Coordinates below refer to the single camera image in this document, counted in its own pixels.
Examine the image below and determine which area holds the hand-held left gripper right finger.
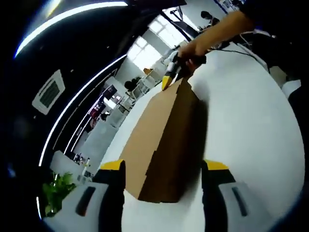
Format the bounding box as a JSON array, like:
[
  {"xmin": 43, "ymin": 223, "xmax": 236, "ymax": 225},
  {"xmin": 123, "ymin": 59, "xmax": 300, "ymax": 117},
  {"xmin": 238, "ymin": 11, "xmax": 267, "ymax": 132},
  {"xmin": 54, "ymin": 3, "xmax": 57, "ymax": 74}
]
[{"xmin": 201, "ymin": 159, "xmax": 268, "ymax": 232}]

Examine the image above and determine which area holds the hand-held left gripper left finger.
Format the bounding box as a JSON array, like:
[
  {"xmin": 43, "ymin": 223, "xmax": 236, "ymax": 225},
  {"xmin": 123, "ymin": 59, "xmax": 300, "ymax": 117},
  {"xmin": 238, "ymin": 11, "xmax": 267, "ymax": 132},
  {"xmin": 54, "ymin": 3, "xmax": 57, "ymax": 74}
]
[{"xmin": 45, "ymin": 159, "xmax": 126, "ymax": 232}]

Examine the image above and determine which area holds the brown cardboard shoe box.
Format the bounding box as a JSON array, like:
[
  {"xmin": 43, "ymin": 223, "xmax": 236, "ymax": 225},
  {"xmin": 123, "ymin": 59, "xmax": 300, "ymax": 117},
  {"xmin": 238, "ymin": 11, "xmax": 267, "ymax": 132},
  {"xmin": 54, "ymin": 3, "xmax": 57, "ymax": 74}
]
[{"xmin": 120, "ymin": 78, "xmax": 208, "ymax": 203}]

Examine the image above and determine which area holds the green potted plant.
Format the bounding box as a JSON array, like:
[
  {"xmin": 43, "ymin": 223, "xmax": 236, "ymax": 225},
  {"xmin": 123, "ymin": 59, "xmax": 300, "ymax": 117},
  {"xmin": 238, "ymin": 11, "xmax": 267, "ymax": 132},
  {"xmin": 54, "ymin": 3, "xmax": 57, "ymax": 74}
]
[{"xmin": 42, "ymin": 172, "xmax": 77, "ymax": 218}]

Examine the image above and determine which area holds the person's black shirt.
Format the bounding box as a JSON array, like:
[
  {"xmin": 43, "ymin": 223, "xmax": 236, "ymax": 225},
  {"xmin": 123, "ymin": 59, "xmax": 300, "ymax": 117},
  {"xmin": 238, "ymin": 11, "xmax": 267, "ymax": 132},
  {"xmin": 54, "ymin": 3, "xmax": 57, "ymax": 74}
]
[{"xmin": 238, "ymin": 0, "xmax": 309, "ymax": 126}]

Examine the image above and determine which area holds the ceiling air conditioner vent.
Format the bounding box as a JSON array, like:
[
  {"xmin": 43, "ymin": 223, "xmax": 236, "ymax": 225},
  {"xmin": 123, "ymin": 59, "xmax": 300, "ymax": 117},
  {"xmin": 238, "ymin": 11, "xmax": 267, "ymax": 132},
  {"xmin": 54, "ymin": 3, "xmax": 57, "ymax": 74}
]
[{"xmin": 31, "ymin": 69, "xmax": 66, "ymax": 115}]

